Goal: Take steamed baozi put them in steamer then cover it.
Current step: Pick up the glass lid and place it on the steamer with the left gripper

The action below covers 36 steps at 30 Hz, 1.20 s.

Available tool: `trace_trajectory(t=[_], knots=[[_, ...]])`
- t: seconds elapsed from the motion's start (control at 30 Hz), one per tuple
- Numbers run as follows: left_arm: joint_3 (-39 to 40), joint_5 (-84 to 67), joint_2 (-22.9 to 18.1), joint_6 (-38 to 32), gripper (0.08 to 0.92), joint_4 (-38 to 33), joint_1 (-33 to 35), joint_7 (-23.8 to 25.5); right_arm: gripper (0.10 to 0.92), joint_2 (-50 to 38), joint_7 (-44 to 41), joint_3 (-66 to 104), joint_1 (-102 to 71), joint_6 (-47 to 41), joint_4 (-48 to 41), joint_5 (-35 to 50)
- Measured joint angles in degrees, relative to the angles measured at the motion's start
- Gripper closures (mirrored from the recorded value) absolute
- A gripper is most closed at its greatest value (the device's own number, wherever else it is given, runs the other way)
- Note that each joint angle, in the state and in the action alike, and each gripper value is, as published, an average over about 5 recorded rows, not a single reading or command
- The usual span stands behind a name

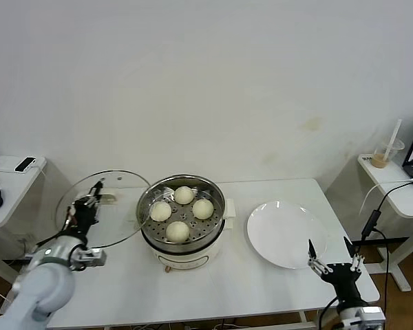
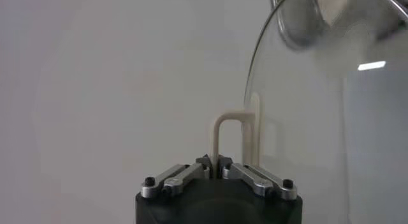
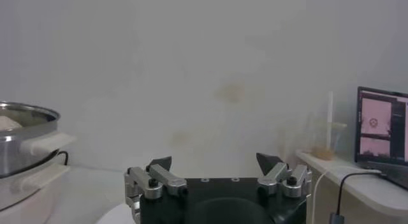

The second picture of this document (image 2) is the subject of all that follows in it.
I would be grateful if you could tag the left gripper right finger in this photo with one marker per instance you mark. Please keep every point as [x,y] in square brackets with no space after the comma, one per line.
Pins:
[255,179]

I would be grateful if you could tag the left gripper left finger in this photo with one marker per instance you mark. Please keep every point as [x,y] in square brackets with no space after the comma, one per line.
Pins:
[178,179]

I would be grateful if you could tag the stainless steel steamer basket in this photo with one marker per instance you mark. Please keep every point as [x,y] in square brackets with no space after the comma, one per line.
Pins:
[296,27]

